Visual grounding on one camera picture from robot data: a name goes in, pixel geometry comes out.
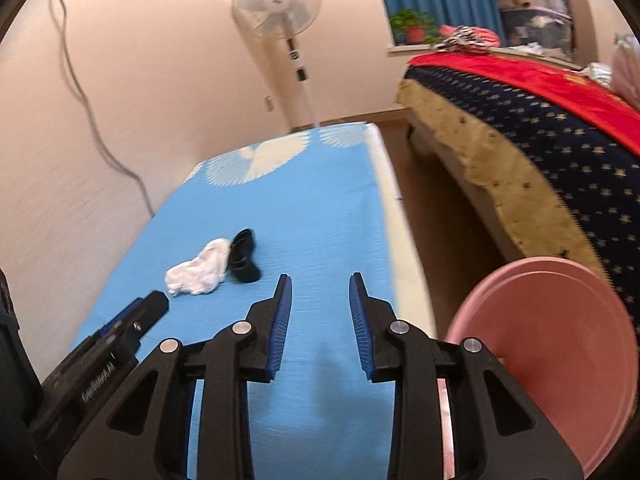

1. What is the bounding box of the black sock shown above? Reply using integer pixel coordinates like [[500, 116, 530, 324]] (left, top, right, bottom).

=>
[[228, 229, 262, 283]]

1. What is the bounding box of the striped clothing pile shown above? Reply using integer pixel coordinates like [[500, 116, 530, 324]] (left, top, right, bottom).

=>
[[433, 25, 501, 54]]

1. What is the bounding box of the white standing fan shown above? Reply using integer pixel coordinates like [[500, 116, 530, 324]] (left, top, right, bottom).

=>
[[231, 0, 322, 127]]

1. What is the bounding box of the potted green plant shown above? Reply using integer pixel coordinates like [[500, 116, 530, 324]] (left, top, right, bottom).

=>
[[390, 9, 440, 46]]

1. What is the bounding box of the clear storage bin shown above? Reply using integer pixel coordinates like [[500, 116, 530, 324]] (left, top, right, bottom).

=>
[[500, 6, 573, 61]]

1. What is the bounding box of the blue patterned mattress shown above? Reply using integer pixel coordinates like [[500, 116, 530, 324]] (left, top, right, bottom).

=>
[[79, 122, 436, 479]]

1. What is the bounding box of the grey wall cable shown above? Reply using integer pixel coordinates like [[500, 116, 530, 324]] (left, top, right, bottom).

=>
[[46, 0, 158, 219]]

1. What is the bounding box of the star patterned bed blanket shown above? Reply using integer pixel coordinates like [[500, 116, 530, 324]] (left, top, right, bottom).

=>
[[397, 53, 639, 320]]

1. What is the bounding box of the white sock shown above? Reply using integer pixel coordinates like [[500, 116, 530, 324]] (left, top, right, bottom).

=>
[[165, 238, 231, 296]]

